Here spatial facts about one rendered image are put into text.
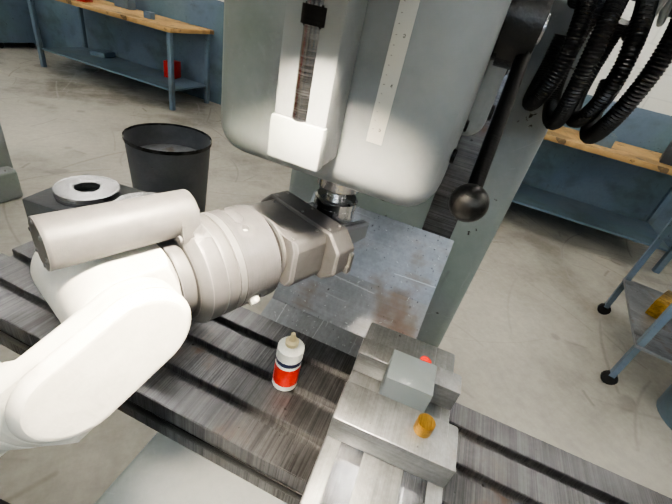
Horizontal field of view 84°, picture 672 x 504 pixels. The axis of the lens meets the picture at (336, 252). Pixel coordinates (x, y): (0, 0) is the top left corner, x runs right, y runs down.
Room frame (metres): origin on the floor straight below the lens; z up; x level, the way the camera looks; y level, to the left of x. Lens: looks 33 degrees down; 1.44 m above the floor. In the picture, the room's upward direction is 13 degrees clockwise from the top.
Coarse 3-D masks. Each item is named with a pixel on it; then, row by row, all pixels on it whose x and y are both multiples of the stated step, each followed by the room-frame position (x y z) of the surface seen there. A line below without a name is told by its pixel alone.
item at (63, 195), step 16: (80, 176) 0.52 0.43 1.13; (96, 176) 0.54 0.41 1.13; (48, 192) 0.48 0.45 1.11; (64, 192) 0.47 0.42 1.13; (80, 192) 0.48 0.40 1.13; (96, 192) 0.49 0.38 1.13; (112, 192) 0.50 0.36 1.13; (128, 192) 0.53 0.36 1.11; (144, 192) 0.52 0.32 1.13; (32, 208) 0.44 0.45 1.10; (48, 208) 0.44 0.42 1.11; (64, 208) 0.45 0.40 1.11
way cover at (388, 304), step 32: (384, 224) 0.72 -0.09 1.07; (384, 256) 0.68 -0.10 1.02; (416, 256) 0.68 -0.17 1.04; (288, 288) 0.64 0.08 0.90; (320, 288) 0.65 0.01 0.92; (352, 288) 0.65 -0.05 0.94; (384, 288) 0.65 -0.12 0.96; (416, 288) 0.65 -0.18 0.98; (288, 320) 0.58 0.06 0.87; (320, 320) 0.59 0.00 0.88; (352, 320) 0.60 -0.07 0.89; (384, 320) 0.60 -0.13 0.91; (416, 320) 0.60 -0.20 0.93; (352, 352) 0.54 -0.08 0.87
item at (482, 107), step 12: (492, 60) 0.45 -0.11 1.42; (492, 72) 0.45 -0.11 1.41; (504, 72) 0.45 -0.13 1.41; (492, 84) 0.45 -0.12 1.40; (480, 96) 0.45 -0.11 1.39; (492, 96) 0.45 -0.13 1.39; (480, 108) 0.45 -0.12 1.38; (492, 108) 0.46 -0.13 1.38; (480, 120) 0.45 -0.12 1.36; (468, 132) 0.45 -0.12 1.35
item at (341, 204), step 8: (320, 192) 0.37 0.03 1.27; (320, 200) 0.36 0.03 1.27; (328, 200) 0.36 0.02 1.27; (336, 200) 0.36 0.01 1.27; (344, 200) 0.36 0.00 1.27; (352, 200) 0.37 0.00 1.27; (328, 208) 0.35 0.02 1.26; (336, 208) 0.35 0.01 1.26; (344, 208) 0.35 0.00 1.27; (352, 208) 0.36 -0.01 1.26
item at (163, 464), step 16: (144, 448) 0.28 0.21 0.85; (160, 448) 0.28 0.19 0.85; (176, 448) 0.29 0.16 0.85; (144, 464) 0.26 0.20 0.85; (160, 464) 0.26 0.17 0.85; (176, 464) 0.27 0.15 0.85; (192, 464) 0.27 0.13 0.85; (208, 464) 0.28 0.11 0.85; (128, 480) 0.23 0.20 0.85; (144, 480) 0.24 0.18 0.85; (160, 480) 0.24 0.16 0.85; (176, 480) 0.25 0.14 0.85; (192, 480) 0.25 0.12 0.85; (208, 480) 0.25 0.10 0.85; (224, 480) 0.26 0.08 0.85; (240, 480) 0.26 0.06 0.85; (112, 496) 0.21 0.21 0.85; (128, 496) 0.21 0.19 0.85; (144, 496) 0.22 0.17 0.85; (160, 496) 0.22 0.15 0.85; (176, 496) 0.23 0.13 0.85; (192, 496) 0.23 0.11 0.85; (208, 496) 0.24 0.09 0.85; (224, 496) 0.24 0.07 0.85; (240, 496) 0.24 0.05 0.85; (256, 496) 0.25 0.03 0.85; (272, 496) 0.25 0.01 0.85
